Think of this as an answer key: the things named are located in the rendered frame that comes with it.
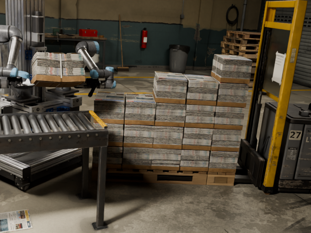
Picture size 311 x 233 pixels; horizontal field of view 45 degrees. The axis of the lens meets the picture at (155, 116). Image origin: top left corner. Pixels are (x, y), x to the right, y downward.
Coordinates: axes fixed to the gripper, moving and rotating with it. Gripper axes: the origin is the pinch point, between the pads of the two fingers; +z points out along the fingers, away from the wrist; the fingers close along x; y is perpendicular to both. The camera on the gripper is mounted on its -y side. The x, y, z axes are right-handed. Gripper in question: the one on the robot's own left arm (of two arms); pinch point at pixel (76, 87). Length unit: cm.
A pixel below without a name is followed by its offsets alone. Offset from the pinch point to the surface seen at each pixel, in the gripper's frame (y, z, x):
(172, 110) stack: -24, -90, 3
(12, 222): -105, 56, 3
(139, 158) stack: -68, -63, -24
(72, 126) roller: -36, 14, 43
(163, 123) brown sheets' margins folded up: -36, -82, -4
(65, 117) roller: -27.2, 14.4, 19.9
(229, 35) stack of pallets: 201, -524, -468
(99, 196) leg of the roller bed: -89, -4, 38
